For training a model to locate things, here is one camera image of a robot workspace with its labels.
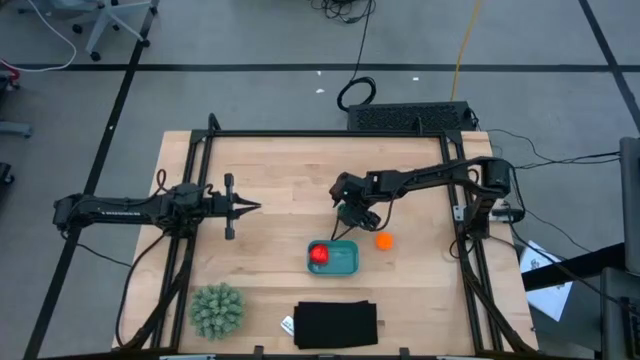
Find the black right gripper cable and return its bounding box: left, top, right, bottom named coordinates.
left=330, top=197, right=396, bottom=243

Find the red cable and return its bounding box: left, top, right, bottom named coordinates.
left=0, top=58, right=22, bottom=89

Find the teal plastic container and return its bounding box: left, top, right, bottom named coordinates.
left=306, top=239, right=361, bottom=278

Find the red toy tomato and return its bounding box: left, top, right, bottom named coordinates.
left=309, top=243, right=331, bottom=266

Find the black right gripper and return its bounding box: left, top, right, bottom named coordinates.
left=328, top=171, right=383, bottom=232

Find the green artificial plant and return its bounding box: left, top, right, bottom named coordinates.
left=188, top=281, right=248, bottom=343

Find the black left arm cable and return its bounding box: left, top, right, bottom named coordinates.
left=74, top=232, right=169, bottom=350

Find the black aluminium table frame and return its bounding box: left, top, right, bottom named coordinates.
left=112, top=112, right=539, bottom=358

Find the black cable tangle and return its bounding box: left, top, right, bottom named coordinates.
left=309, top=0, right=377, bottom=25

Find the yellow cable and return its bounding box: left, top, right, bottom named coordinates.
left=449, top=0, right=484, bottom=103

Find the white office chair base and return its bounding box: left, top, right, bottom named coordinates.
left=19, top=0, right=162, bottom=63

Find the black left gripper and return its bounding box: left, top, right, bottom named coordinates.
left=209, top=173, right=263, bottom=241

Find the white cable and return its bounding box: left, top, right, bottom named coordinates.
left=0, top=0, right=78, bottom=74

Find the black coiled cable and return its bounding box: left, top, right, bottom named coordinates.
left=335, top=0, right=378, bottom=114

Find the black folded cloth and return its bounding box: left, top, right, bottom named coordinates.
left=292, top=299, right=380, bottom=351

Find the white paper sheet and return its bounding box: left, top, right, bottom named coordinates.
left=519, top=239, right=574, bottom=323

